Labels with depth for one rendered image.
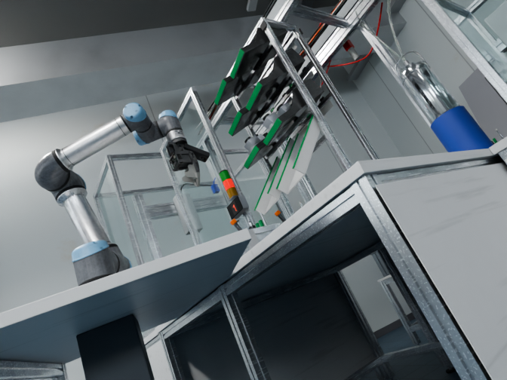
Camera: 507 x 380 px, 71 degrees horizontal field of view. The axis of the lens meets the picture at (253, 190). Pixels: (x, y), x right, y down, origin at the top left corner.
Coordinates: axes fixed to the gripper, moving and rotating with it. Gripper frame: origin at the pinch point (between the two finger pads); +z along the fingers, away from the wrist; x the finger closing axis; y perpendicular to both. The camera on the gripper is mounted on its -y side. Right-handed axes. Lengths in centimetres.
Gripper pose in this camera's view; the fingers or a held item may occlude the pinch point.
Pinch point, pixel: (198, 183)
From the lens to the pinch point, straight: 143.2
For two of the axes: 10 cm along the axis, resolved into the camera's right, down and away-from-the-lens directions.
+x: 4.8, -5.1, -7.1
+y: -7.8, 1.1, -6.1
